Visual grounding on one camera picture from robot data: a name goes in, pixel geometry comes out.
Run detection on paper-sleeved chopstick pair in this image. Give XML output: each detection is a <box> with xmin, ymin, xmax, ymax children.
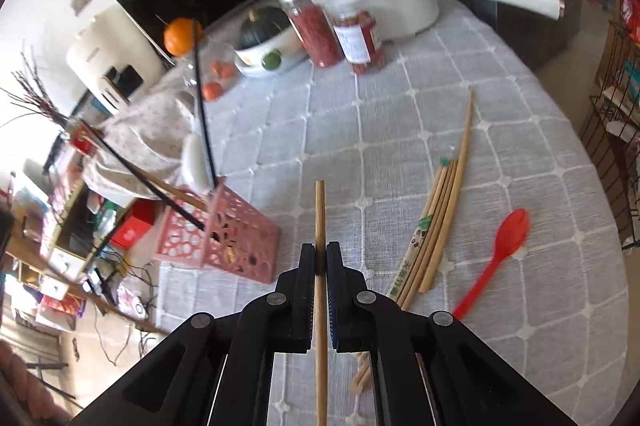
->
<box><xmin>387</xmin><ymin>158</ymin><xmax>448</xmax><ymax>301</ymax></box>

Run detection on cream air fryer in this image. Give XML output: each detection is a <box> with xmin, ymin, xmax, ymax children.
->
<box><xmin>65</xmin><ymin>3</ymin><xmax>166</xmax><ymax>114</ymax></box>

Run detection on small white device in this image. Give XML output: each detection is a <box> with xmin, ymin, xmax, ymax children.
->
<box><xmin>119</xmin><ymin>293</ymin><xmax>151</xmax><ymax>319</ymax></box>

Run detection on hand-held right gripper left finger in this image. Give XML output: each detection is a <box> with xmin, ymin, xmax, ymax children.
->
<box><xmin>67</xmin><ymin>243</ymin><xmax>317</xmax><ymax>426</ymax></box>

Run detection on red plastic spoon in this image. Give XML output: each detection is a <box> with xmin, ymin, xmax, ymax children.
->
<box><xmin>452</xmin><ymin>208</ymin><xmax>531</xmax><ymax>319</ymax></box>

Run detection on black floor cables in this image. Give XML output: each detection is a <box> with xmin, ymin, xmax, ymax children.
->
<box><xmin>92</xmin><ymin>251</ymin><xmax>163</xmax><ymax>367</ymax></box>

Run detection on red box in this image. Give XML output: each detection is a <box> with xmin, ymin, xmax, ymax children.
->
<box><xmin>107</xmin><ymin>198</ymin><xmax>171</xmax><ymax>249</ymax></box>

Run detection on pink perforated utensil holder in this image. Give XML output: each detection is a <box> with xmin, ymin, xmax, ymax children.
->
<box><xmin>152</xmin><ymin>183</ymin><xmax>281</xmax><ymax>284</ymax></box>

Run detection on white plastic spoon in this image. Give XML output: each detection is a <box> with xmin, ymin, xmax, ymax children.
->
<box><xmin>181</xmin><ymin>133</ymin><xmax>211</xmax><ymax>194</ymax></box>

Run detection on tall jar of red berries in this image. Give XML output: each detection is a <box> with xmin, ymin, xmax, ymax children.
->
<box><xmin>276</xmin><ymin>0</ymin><xmax>346</xmax><ymax>69</ymax></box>

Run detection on red plastic bag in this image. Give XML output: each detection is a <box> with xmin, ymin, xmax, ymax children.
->
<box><xmin>617</xmin><ymin>0</ymin><xmax>640</xmax><ymax>41</ymax></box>

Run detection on plain bamboo chopstick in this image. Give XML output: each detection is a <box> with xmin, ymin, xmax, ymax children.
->
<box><xmin>314</xmin><ymin>180</ymin><xmax>330</xmax><ymax>426</ymax></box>
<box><xmin>142</xmin><ymin>176</ymin><xmax>208</xmax><ymax>211</ymax></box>

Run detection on wooden shelf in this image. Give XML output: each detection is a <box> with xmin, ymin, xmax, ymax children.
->
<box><xmin>0</xmin><ymin>166</ymin><xmax>171</xmax><ymax>337</ymax></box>

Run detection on pile of wooden chopsticks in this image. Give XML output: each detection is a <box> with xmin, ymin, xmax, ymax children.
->
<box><xmin>347</xmin><ymin>88</ymin><xmax>476</xmax><ymax>394</ymax></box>

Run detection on white ceramic bowl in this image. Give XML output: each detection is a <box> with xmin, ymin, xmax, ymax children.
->
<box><xmin>234</xmin><ymin>30</ymin><xmax>311</xmax><ymax>77</ymax></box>

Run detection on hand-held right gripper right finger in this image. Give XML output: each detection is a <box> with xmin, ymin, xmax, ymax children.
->
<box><xmin>327</xmin><ymin>242</ymin><xmax>576</xmax><ymax>426</ymax></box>

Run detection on red label jar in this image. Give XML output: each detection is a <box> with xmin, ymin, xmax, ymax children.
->
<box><xmin>67</xmin><ymin>121</ymin><xmax>101</xmax><ymax>157</ymax></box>

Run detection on dark green pumpkin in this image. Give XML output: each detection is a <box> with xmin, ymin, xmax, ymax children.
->
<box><xmin>240</xmin><ymin>6</ymin><xmax>293</xmax><ymax>49</ymax></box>

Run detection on black chopstick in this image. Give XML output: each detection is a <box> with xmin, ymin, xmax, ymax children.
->
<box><xmin>80</xmin><ymin>123</ymin><xmax>206</xmax><ymax>229</ymax></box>
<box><xmin>191</xmin><ymin>22</ymin><xmax>220</xmax><ymax>189</ymax></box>

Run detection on black wire rack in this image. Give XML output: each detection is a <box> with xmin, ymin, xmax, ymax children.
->
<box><xmin>580</xmin><ymin>0</ymin><xmax>640</xmax><ymax>251</ymax></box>

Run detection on white red-flowered tablecloth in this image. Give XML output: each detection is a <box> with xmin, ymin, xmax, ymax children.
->
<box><xmin>82</xmin><ymin>96</ymin><xmax>198</xmax><ymax>207</ymax></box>

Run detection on bare dry branches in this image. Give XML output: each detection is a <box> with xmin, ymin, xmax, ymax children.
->
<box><xmin>0</xmin><ymin>50</ymin><xmax>71</xmax><ymax>127</ymax></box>

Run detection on large orange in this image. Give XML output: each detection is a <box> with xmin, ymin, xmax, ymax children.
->
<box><xmin>164</xmin><ymin>18</ymin><xmax>205</xmax><ymax>56</ymax></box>

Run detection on labelled jar of red berries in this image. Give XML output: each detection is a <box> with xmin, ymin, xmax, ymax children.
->
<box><xmin>330</xmin><ymin>6</ymin><xmax>386</xmax><ymax>76</ymax></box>

